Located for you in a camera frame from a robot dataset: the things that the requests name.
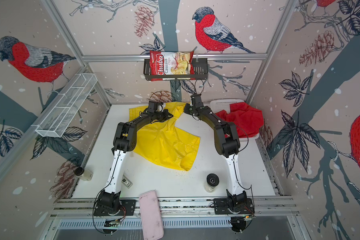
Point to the white plastic basket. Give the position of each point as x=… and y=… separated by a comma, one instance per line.
x=219, y=105

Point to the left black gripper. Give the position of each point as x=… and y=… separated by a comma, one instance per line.
x=166, y=113

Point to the black wall shelf basket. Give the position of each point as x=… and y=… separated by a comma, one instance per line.
x=200, y=66

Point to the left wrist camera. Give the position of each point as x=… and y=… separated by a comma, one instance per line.
x=154, y=105

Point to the red shorts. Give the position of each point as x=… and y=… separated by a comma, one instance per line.
x=247, y=119

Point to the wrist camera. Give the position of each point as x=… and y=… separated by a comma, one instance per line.
x=154, y=105
x=196, y=100

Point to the yellow shorts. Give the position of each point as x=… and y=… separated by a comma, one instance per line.
x=166, y=145

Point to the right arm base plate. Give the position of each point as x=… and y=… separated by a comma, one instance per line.
x=223, y=206

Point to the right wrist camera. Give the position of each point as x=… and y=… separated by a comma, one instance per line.
x=196, y=100

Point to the jar with black lid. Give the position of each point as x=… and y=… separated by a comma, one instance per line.
x=212, y=181

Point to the white wire wall basket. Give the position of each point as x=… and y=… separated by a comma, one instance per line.
x=69, y=102

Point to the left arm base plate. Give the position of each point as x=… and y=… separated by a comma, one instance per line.
x=126, y=208

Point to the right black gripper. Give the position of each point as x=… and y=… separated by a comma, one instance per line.
x=185, y=108

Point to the pink silicone case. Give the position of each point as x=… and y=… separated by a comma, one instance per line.
x=151, y=217

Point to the grey white remote device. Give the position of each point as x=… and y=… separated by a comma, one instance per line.
x=127, y=182

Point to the red cassava chips bag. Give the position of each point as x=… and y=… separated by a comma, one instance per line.
x=163, y=64

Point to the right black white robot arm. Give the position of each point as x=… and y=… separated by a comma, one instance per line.
x=227, y=144

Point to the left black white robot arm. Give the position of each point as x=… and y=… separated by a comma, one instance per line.
x=107, y=201

